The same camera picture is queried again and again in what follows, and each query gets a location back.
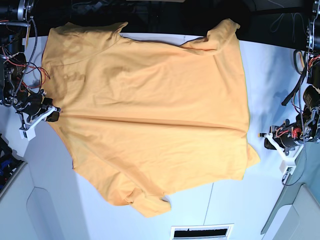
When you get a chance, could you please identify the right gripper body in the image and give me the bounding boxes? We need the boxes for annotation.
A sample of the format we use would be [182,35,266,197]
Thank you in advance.
[14,93,61,125]

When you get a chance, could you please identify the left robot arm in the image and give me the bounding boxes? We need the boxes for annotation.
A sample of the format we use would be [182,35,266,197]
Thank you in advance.
[258,0,320,157]

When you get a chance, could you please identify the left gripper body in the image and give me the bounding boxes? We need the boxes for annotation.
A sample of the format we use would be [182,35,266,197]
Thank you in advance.
[259,119,303,156]

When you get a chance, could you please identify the table cable slot grommet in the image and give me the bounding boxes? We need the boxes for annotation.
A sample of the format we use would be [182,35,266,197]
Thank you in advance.
[170,223,234,240]

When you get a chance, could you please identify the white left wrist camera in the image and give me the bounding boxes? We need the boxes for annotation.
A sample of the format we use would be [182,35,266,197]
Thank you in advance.
[279,160,296,175]

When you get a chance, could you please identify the yellow t-shirt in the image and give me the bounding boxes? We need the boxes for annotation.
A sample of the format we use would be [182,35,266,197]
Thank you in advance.
[42,19,260,218]

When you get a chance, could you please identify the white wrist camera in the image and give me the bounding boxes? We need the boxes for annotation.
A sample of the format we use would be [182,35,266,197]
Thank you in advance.
[19,127,36,141]
[279,160,296,175]

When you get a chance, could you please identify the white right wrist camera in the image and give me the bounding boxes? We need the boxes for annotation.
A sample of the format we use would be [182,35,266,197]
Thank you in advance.
[19,127,36,141]

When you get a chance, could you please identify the blue clutter at left edge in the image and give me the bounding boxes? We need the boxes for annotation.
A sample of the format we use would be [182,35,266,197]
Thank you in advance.
[0,137,15,190]

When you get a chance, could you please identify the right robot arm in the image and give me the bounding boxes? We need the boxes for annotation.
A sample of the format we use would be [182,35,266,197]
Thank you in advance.
[0,0,61,124]

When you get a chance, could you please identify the orange handled scissors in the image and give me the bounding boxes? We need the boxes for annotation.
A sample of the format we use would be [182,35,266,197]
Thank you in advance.
[293,49,307,75]

